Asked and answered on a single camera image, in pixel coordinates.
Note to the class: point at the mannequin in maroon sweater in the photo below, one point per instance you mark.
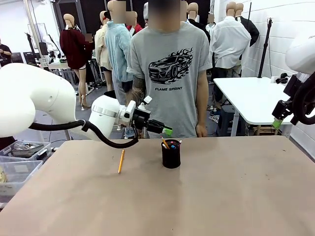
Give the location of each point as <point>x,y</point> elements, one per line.
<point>73,49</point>

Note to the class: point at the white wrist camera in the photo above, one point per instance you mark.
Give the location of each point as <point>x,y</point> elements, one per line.
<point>275,79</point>
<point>148,100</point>

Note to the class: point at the mannequin in white shirt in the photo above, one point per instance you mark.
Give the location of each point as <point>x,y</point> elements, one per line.
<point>231,44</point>

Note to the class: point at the bare headed mannequin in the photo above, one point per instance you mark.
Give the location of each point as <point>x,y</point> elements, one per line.
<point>193,9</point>

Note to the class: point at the mannequin in black jacket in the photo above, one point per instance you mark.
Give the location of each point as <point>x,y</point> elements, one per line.
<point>252,29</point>

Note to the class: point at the mannequin in light blue fleece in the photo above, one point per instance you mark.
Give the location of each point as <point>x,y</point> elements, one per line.
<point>118,49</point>

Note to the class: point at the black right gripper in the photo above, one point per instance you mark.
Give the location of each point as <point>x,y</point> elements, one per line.
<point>283,109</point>

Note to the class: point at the person in gray T-shirt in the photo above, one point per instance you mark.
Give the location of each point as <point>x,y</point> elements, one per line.
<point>172,103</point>

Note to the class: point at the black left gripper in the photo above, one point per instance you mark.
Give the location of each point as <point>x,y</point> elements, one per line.
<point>142,119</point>

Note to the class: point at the mannequin in red jacket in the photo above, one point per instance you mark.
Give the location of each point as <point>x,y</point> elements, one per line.
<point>136,27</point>

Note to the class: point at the black monitor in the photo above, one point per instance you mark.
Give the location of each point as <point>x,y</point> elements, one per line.
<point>17,58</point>

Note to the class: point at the person in black clothes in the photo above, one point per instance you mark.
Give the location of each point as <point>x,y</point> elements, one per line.
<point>5,52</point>

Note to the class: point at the dark stool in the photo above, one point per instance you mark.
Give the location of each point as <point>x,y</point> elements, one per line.
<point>226,118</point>

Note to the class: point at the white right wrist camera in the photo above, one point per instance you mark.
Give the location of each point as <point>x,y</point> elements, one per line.
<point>275,79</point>

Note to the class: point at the yellow pencil with pink eraser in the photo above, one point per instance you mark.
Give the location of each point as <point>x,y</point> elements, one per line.
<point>165,143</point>

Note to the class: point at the clear plastic bin with parts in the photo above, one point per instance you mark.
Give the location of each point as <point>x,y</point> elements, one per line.
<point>24,148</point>

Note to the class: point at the person's left forearm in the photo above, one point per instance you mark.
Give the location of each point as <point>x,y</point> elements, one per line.
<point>202,105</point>

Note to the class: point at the black mesh pen holder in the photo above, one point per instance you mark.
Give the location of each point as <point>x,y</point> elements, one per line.
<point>171,157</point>

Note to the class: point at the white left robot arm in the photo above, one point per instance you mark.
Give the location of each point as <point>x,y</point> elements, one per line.
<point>29,98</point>

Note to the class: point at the person's tattooed right forearm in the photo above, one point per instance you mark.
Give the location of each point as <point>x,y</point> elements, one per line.
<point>137,88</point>

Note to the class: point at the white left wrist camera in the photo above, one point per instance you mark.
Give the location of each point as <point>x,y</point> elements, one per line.
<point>148,100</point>

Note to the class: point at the mannequin in cream jacket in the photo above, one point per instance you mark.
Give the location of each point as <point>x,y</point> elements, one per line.
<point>101,49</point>

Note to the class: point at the person's left hand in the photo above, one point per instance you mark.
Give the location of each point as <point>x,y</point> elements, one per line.
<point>201,130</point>

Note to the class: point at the gray workbench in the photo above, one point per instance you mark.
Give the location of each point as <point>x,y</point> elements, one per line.
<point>59,66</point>

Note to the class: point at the black tripod stand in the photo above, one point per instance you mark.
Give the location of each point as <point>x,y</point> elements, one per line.
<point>264,52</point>

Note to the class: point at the black office chair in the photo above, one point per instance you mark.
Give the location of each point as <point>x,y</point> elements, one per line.
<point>30,57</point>

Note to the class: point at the white table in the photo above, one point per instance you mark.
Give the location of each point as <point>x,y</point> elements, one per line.
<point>246,98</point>

